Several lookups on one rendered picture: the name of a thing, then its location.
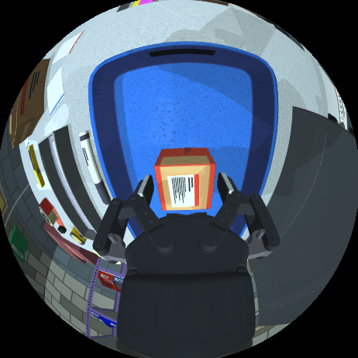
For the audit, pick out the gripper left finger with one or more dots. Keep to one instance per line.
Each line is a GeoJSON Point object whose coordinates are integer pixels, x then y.
{"type": "Point", "coordinates": [107, 223]}

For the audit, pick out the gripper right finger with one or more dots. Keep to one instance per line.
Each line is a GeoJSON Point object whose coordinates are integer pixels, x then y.
{"type": "Point", "coordinates": [265, 223]}

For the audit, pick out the red tan bearing box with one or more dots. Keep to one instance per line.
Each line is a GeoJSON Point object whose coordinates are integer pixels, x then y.
{"type": "Point", "coordinates": [184, 184]}

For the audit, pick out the blue tote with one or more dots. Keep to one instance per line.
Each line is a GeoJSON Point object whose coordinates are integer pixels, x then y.
{"type": "Point", "coordinates": [181, 112]}

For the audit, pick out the maroon box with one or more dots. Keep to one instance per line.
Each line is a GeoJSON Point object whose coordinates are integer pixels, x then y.
{"type": "Point", "coordinates": [70, 246]}

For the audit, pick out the small black cylinder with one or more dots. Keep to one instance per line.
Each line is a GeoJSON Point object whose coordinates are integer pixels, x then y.
{"type": "Point", "coordinates": [61, 229]}

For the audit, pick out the blue storage bin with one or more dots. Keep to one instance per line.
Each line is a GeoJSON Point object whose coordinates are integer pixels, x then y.
{"type": "Point", "coordinates": [119, 279]}
{"type": "Point", "coordinates": [103, 318]}

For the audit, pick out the red storage bin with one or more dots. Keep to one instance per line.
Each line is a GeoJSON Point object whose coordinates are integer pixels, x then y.
{"type": "Point", "coordinates": [109, 281]}

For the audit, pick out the small red tan box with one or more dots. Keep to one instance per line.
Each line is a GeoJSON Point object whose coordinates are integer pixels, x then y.
{"type": "Point", "coordinates": [49, 211]}

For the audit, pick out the white marker pen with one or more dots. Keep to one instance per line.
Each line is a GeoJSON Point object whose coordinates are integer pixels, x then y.
{"type": "Point", "coordinates": [92, 165]}

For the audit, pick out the purple shelf unit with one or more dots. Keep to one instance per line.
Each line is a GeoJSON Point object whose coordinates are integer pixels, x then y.
{"type": "Point", "coordinates": [91, 302]}

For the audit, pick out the white card blue edge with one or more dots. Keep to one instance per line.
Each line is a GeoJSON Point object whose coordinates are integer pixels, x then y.
{"type": "Point", "coordinates": [56, 89]}

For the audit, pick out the white card red edge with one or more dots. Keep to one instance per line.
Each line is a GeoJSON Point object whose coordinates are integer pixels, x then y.
{"type": "Point", "coordinates": [67, 49]}

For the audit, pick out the green wall box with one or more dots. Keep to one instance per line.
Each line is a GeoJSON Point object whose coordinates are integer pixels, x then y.
{"type": "Point", "coordinates": [18, 243]}

